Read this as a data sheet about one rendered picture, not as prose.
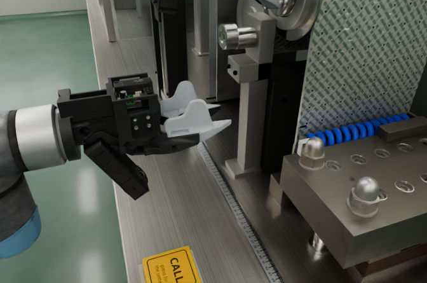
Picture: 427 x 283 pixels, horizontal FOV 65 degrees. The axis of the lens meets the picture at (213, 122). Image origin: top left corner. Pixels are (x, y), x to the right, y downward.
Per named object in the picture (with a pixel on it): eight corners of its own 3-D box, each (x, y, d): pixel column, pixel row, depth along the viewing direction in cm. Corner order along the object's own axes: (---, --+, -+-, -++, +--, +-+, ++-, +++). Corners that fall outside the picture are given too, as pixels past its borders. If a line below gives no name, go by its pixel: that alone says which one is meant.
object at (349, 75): (293, 143, 56) (311, 34, 47) (403, 119, 63) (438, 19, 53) (295, 144, 56) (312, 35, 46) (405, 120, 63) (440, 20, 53)
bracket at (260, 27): (222, 165, 70) (225, 14, 54) (251, 159, 72) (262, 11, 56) (232, 180, 66) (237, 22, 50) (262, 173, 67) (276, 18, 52)
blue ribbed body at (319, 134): (298, 147, 56) (302, 130, 55) (399, 124, 62) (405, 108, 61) (311, 159, 54) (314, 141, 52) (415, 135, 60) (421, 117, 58)
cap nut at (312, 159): (293, 158, 50) (298, 133, 48) (314, 153, 51) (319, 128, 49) (307, 173, 47) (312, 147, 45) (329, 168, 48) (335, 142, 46)
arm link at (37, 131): (31, 184, 39) (37, 145, 46) (73, 175, 41) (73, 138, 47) (11, 129, 35) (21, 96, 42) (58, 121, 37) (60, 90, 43)
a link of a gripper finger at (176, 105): (221, 78, 47) (159, 92, 44) (220, 115, 50) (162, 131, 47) (211, 70, 50) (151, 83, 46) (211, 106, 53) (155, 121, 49)
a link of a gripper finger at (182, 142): (201, 140, 42) (129, 147, 41) (201, 150, 43) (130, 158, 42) (196, 121, 46) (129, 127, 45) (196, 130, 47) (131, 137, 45)
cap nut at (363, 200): (340, 200, 43) (347, 172, 41) (363, 193, 44) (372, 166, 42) (359, 220, 40) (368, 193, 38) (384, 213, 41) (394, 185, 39)
